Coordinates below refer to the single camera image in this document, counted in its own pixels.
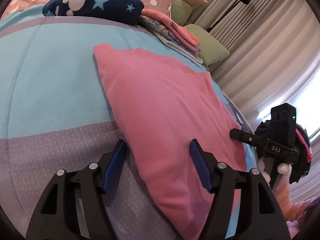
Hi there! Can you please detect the pink cloth garment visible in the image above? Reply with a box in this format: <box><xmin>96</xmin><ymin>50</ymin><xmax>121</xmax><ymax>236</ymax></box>
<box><xmin>93</xmin><ymin>44</ymin><xmax>247</xmax><ymax>239</ymax></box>

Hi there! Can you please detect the right hand white glove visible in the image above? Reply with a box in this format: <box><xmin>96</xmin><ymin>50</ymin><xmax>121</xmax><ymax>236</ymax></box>
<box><xmin>257</xmin><ymin>157</ymin><xmax>292</xmax><ymax>185</ymax></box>

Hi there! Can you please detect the turquoise and lilac bedspread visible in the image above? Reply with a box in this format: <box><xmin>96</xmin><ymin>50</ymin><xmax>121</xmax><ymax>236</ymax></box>
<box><xmin>1</xmin><ymin>5</ymin><xmax>258</xmax><ymax>239</ymax></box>

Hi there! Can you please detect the green cushion near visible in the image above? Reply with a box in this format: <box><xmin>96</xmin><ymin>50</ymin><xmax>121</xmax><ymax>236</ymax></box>
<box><xmin>185</xmin><ymin>24</ymin><xmax>230</xmax><ymax>66</ymax></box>

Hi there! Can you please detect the green cushion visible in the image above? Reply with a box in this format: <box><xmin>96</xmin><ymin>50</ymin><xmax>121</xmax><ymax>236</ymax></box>
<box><xmin>171</xmin><ymin>0</ymin><xmax>192</xmax><ymax>26</ymax></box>
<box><xmin>185</xmin><ymin>24</ymin><xmax>230</xmax><ymax>66</ymax></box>

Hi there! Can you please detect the beige curtain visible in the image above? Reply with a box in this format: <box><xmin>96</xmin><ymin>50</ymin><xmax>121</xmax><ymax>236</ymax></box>
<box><xmin>189</xmin><ymin>0</ymin><xmax>319</xmax><ymax>202</ymax></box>

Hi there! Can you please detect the white folded garment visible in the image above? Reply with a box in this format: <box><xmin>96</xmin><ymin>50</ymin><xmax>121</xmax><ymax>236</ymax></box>
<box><xmin>157</xmin><ymin>35</ymin><xmax>203</xmax><ymax>66</ymax></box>

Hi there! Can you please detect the coral folded garment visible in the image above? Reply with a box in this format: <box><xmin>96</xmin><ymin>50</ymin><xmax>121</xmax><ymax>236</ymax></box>
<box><xmin>142</xmin><ymin>9</ymin><xmax>201</xmax><ymax>52</ymax></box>

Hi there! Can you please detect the black floor lamp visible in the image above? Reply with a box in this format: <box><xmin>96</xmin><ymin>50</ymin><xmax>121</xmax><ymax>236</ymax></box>
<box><xmin>206</xmin><ymin>0</ymin><xmax>252</xmax><ymax>33</ymax></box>

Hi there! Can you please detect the green cushion far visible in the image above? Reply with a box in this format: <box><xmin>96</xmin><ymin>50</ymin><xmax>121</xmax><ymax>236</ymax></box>
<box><xmin>171</xmin><ymin>0</ymin><xmax>192</xmax><ymax>26</ymax></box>

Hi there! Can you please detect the floral folded garment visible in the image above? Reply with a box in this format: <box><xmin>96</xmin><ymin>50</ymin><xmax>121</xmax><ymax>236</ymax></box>
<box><xmin>139</xmin><ymin>16</ymin><xmax>200</xmax><ymax>54</ymax></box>

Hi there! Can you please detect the navy star patterned blanket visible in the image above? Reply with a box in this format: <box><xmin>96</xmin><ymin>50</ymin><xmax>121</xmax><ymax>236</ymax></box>
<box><xmin>42</xmin><ymin>0</ymin><xmax>144</xmax><ymax>25</ymax></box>

